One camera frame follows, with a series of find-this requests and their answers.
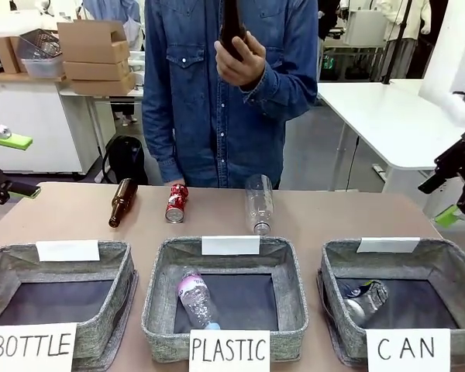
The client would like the person's right denim forearm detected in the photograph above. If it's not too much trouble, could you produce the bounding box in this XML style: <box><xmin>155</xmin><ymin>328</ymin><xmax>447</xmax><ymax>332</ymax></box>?
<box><xmin>141</xmin><ymin>57</ymin><xmax>177</xmax><ymax>184</ymax></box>

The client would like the small cardboard box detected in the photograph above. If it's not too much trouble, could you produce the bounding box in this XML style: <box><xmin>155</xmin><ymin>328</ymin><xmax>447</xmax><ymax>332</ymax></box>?
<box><xmin>0</xmin><ymin>35</ymin><xmax>29</xmax><ymax>75</ymax></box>

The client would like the dark glass bottle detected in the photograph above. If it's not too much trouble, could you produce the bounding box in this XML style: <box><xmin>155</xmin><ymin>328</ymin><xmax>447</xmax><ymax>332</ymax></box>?
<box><xmin>219</xmin><ymin>0</ymin><xmax>250</xmax><ymax>63</ymax></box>

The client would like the grey fabric basket bottle label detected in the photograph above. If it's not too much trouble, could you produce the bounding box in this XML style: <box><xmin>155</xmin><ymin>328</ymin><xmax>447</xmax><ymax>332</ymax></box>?
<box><xmin>0</xmin><ymin>240</ymin><xmax>140</xmax><ymax>371</ymax></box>

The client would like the clear plastic bottle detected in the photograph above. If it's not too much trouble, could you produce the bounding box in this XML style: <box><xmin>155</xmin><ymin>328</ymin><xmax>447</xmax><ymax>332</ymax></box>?
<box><xmin>244</xmin><ymin>174</ymin><xmax>275</xmax><ymax>236</ymax></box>

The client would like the blank white card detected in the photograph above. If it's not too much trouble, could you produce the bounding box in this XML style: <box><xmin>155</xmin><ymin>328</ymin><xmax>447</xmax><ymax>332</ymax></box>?
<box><xmin>356</xmin><ymin>236</ymin><xmax>422</xmax><ymax>254</ymax></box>
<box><xmin>201</xmin><ymin>234</ymin><xmax>261</xmax><ymax>257</ymax></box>
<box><xmin>35</xmin><ymin>239</ymin><xmax>102</xmax><ymax>263</ymax></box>

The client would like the person's left denim forearm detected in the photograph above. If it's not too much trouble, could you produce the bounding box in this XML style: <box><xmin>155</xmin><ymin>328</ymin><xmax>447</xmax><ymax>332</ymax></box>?
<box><xmin>238</xmin><ymin>57</ymin><xmax>319</xmax><ymax>116</ymax></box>

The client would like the grey fabric basket can label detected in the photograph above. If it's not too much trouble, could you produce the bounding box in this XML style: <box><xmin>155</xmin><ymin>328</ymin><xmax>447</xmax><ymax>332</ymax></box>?
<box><xmin>316</xmin><ymin>236</ymin><xmax>465</xmax><ymax>367</ymax></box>

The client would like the brown glass bottle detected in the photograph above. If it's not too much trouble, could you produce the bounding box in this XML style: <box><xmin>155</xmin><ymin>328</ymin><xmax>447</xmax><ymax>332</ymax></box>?
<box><xmin>107</xmin><ymin>177</ymin><xmax>140</xmax><ymax>229</ymax></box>

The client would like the black backpack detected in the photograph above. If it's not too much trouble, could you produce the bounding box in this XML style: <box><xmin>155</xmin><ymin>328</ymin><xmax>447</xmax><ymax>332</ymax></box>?
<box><xmin>101</xmin><ymin>135</ymin><xmax>149</xmax><ymax>185</ymax></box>

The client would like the white office table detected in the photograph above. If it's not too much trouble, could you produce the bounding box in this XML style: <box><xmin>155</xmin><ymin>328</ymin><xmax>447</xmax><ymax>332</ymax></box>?
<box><xmin>316</xmin><ymin>78</ymin><xmax>465</xmax><ymax>194</ymax></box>

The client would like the black tripod pole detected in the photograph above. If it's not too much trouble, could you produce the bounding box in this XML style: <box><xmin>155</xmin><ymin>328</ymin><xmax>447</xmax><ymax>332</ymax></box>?
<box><xmin>381</xmin><ymin>0</ymin><xmax>412</xmax><ymax>84</ymax></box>

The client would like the open cardboard box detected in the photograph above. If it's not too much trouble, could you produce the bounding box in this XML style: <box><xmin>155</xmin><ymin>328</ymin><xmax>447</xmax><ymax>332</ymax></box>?
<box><xmin>57</xmin><ymin>19</ymin><xmax>131</xmax><ymax>65</ymax></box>

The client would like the crushed pink-label plastic bottle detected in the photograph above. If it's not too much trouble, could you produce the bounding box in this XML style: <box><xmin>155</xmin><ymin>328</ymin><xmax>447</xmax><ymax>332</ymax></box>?
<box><xmin>176</xmin><ymin>267</ymin><xmax>222</xmax><ymax>331</ymax></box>

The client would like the white cabinet desk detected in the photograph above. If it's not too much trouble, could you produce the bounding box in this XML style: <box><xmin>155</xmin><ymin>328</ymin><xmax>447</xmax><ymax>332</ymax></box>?
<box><xmin>0</xmin><ymin>72</ymin><xmax>102</xmax><ymax>174</ymax></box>

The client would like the crushed silver blue can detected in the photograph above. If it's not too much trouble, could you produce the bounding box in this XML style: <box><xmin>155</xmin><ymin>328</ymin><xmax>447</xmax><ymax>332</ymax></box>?
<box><xmin>334</xmin><ymin>278</ymin><xmax>390</xmax><ymax>325</ymax></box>

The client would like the person in denim shirt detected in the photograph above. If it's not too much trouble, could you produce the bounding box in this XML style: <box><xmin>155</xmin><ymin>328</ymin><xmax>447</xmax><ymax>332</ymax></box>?
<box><xmin>140</xmin><ymin>0</ymin><xmax>320</xmax><ymax>191</ymax></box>

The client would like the paper sign reading plastic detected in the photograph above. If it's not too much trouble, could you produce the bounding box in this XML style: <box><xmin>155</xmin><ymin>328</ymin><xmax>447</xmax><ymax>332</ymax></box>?
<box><xmin>188</xmin><ymin>329</ymin><xmax>271</xmax><ymax>372</ymax></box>

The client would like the white machine box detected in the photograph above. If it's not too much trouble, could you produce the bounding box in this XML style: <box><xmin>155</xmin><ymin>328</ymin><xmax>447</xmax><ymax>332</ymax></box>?
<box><xmin>343</xmin><ymin>9</ymin><xmax>388</xmax><ymax>47</ymax></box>

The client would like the flat closed cardboard box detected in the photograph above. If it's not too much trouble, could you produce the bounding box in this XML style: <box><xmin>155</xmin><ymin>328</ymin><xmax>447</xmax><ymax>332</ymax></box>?
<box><xmin>62</xmin><ymin>57</ymin><xmax>133</xmax><ymax>82</ymax></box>
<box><xmin>67</xmin><ymin>71</ymin><xmax>138</xmax><ymax>95</ymax></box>

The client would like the clear plastic storage tub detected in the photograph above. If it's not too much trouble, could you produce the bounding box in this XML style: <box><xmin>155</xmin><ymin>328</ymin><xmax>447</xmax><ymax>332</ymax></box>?
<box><xmin>16</xmin><ymin>29</ymin><xmax>66</xmax><ymax>79</ymax></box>

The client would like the person's left hand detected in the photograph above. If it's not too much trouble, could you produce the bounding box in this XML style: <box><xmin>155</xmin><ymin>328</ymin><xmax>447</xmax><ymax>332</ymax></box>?
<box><xmin>214</xmin><ymin>32</ymin><xmax>267</xmax><ymax>88</ymax></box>

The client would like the grey fabric basket plastic label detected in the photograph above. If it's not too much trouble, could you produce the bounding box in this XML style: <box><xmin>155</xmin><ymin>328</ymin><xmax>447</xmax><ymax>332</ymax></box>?
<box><xmin>140</xmin><ymin>236</ymin><xmax>311</xmax><ymax>363</ymax></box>

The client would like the paper sign reading can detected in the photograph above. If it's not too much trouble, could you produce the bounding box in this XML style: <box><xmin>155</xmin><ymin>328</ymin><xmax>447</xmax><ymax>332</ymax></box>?
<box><xmin>365</xmin><ymin>328</ymin><xmax>452</xmax><ymax>372</ymax></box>

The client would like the paper sign reading bottle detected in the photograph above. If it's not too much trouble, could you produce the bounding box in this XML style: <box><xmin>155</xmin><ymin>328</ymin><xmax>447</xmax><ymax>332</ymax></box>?
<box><xmin>0</xmin><ymin>322</ymin><xmax>79</xmax><ymax>372</ymax></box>

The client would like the crushed red soda can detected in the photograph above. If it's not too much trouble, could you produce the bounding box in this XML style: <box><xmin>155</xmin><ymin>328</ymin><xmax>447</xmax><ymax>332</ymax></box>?
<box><xmin>164</xmin><ymin>183</ymin><xmax>190</xmax><ymax>224</ymax></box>

